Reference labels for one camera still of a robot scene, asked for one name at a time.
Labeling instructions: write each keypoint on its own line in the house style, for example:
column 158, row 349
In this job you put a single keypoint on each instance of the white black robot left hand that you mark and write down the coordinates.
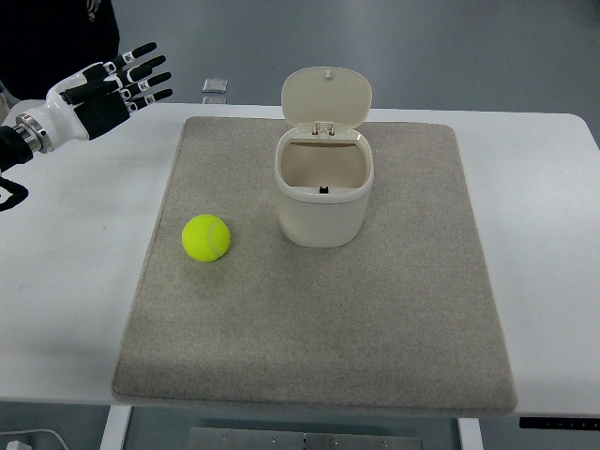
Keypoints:
column 104, row 95

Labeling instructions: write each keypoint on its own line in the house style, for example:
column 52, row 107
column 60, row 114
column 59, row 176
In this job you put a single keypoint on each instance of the yellow tennis ball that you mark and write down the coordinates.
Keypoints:
column 206, row 238

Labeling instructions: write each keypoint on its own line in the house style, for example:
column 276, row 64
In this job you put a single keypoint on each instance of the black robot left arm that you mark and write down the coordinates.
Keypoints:
column 18, row 146

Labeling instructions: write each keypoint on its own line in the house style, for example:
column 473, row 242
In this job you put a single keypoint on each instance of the dark clothed person background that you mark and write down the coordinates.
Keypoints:
column 43, row 42

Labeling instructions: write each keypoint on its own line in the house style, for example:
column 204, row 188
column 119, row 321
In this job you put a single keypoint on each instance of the small clear floor plate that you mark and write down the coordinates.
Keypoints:
column 215, row 85

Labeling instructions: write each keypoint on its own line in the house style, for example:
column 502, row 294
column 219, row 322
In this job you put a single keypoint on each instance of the cream bin with open lid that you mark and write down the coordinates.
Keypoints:
column 324, row 169

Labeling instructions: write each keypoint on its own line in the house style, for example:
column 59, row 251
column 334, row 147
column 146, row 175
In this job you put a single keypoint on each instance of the beige felt table mat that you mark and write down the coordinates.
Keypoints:
column 401, row 318

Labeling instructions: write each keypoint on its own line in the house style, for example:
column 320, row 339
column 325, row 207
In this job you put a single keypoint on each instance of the white left table leg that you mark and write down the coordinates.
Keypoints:
column 116, row 428

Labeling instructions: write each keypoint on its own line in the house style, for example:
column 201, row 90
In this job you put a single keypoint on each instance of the white table leg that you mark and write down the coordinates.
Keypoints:
column 116, row 428
column 470, row 434

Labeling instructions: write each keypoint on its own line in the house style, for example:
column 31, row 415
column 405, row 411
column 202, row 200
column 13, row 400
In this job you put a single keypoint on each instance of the metal table crossbar plate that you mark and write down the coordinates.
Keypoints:
column 232, row 438

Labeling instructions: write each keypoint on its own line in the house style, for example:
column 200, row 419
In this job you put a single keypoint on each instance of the white right table leg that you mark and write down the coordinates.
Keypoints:
column 470, row 434

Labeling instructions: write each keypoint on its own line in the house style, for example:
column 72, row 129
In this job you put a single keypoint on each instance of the black table control panel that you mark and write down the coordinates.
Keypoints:
column 559, row 423

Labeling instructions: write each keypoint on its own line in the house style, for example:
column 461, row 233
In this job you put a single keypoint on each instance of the white power adapter with cable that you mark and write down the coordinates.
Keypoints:
column 23, row 439

